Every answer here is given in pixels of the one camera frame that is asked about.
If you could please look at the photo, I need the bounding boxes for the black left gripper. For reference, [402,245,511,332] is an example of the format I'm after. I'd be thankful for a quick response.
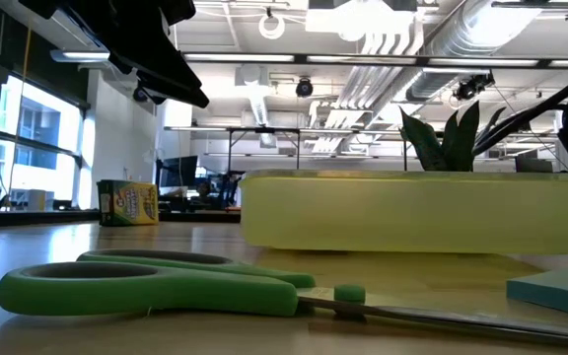
[17,0,211,108]

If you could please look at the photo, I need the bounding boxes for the green yellow crayon box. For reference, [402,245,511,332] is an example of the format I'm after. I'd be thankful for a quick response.
[96,178,161,228]

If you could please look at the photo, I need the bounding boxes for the green handled scissors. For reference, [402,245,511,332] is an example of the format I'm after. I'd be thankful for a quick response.
[0,248,568,349]

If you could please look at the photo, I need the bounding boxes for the yellow-green plastic case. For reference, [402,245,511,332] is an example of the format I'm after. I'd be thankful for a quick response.
[238,169,568,255]

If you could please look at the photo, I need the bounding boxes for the blue sticky note pad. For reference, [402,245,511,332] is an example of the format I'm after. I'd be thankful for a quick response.
[505,267,568,320]

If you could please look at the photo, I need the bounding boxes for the black computer monitor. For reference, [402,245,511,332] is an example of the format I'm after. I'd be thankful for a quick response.
[158,155,199,189]

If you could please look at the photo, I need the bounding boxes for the black metal crossbar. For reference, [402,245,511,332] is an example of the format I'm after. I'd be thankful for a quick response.
[182,51,568,71]

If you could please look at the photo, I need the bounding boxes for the round black hanging device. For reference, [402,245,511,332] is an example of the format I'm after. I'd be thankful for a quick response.
[295,76,314,99]

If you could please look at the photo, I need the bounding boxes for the white bin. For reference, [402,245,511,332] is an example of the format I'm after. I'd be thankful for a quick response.
[27,189,47,212]

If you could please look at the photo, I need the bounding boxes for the green succulent plant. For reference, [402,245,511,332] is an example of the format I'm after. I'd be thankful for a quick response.
[399,101,508,173]

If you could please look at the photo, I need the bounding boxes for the white cable loop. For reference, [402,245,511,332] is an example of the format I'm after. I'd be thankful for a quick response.
[257,12,286,41]

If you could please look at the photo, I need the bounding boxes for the black aluminium table frame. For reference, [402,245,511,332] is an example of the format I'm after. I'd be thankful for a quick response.
[0,208,242,230]

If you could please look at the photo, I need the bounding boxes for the silver ventilation duct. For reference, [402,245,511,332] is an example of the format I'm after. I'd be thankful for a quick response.
[404,0,544,103]

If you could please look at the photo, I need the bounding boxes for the black mounted camera device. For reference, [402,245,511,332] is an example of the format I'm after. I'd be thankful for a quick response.
[454,71,496,103]

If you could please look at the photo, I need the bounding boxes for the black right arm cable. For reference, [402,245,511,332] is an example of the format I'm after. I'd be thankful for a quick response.
[472,62,568,157]

